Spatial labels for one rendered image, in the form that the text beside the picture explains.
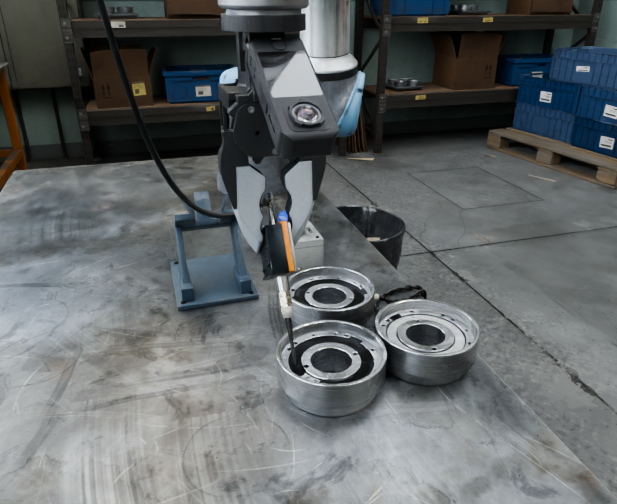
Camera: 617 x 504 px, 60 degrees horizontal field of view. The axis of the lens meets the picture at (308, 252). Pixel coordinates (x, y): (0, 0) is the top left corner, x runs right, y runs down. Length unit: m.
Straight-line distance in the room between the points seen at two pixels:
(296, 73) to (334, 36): 0.52
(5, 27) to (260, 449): 3.99
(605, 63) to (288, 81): 3.91
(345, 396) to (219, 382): 0.13
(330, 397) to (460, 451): 0.12
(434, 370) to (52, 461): 0.34
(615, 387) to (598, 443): 0.30
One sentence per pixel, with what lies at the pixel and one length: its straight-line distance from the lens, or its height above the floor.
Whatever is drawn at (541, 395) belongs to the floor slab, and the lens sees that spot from 1.91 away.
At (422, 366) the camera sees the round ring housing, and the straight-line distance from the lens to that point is 0.53.
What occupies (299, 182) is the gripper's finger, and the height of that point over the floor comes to 0.99.
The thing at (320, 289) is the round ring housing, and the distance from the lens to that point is 0.64.
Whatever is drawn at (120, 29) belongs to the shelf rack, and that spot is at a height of 0.95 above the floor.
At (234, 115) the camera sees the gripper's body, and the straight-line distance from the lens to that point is 0.47.
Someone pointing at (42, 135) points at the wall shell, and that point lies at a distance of 4.62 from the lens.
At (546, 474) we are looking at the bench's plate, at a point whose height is 0.80.
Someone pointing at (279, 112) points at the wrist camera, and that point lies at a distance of 0.40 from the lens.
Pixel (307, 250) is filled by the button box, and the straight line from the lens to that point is 0.73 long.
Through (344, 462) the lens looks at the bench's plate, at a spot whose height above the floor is 0.80.
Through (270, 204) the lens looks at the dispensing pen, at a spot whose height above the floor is 0.96.
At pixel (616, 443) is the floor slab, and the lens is 1.83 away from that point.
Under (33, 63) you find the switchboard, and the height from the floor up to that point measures 0.72.
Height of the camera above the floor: 1.15
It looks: 26 degrees down
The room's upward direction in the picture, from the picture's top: straight up
